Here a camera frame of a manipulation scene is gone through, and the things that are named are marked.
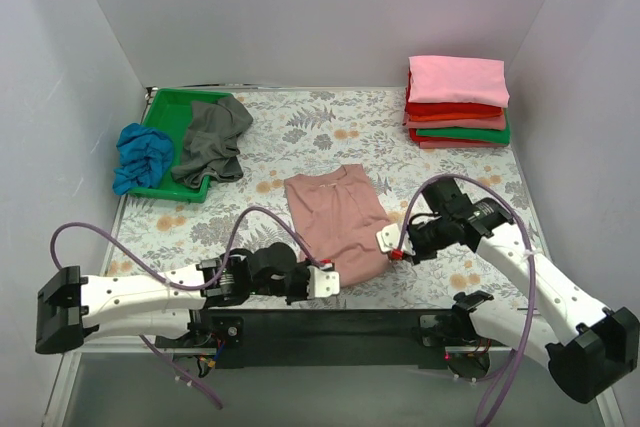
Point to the orange folded t-shirt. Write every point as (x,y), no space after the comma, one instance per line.
(452,118)

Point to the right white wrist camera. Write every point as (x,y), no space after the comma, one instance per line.
(389,243)

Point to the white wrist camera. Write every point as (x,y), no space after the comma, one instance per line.
(389,243)
(324,281)

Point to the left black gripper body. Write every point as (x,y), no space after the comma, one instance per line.
(300,285)

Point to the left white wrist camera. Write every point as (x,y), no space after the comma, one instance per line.
(324,281)

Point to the grey t-shirt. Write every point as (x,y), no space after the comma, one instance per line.
(210,144)

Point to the floral patterned table mat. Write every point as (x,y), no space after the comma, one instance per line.
(312,133)

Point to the aluminium frame rail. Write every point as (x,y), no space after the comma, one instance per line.
(120,382)

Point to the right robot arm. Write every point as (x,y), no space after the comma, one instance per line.
(584,345)

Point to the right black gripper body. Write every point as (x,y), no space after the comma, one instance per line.
(415,241)

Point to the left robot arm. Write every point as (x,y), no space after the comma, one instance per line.
(72,306)

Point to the green plastic tray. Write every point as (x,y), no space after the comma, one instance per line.
(171,112)

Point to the green folded t-shirt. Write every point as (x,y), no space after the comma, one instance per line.
(483,131)

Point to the bottom pink folded t-shirt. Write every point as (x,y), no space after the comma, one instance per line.
(458,144)

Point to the blue crumpled t-shirt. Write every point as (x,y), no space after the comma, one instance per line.
(145,155)

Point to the dusty pink printed t-shirt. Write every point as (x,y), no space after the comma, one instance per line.
(338,216)

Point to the salmon folded t-shirt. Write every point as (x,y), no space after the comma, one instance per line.
(491,123)

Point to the light pink folded t-shirt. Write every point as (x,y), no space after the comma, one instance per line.
(446,79)

